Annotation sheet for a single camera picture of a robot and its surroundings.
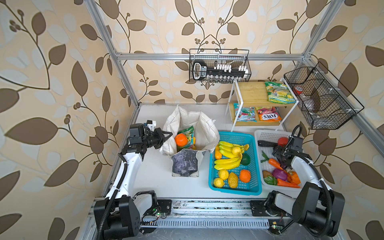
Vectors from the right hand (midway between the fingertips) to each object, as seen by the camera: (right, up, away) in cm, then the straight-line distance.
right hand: (283, 157), depth 85 cm
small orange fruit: (-37, +1, +3) cm, 37 cm away
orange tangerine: (-24, -8, -7) cm, 26 cm away
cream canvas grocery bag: (-55, -1, -10) cm, 56 cm away
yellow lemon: (-35, -8, -5) cm, 37 cm away
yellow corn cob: (-31, -10, -6) cm, 33 cm away
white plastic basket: (-3, +11, +8) cm, 14 cm away
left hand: (-62, +15, -9) cm, 65 cm away
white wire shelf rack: (-17, +30, -9) cm, 36 cm away
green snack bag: (-55, +14, +8) cm, 57 cm away
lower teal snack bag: (-20, +25, +4) cm, 33 cm away
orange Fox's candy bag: (-6, +25, +4) cm, 26 cm away
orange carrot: (-7, -10, -10) cm, 16 cm away
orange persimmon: (-59, +11, -3) cm, 60 cm away
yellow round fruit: (-38, -12, -7) cm, 41 cm away
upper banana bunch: (-29, +3, +3) cm, 29 cm away
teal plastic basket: (-20, -13, -8) cm, 26 cm away
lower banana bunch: (-32, -4, +1) cm, 33 cm away
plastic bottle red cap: (+6, +38, -5) cm, 39 cm away
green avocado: (-22, -1, -1) cm, 22 cm away
